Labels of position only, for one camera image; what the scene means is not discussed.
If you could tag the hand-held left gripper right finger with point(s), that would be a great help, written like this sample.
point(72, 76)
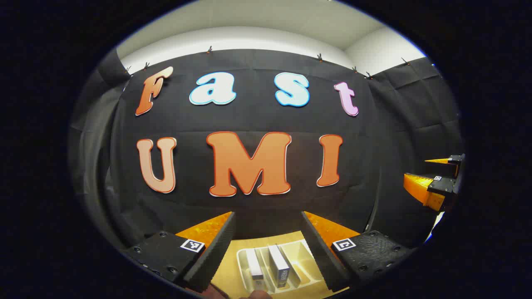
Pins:
point(318, 249)

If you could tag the grey portrait cover book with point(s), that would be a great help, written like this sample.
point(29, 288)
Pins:
point(254, 265)

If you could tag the cream plastic bookshelf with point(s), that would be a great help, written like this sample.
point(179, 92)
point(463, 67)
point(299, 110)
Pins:
point(305, 261)

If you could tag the blue picture cover book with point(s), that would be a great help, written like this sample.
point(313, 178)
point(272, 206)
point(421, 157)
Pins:
point(277, 263)

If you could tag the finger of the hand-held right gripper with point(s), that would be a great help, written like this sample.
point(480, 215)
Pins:
point(440, 189)
point(456, 159)

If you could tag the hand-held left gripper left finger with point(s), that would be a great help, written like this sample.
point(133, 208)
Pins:
point(220, 249)

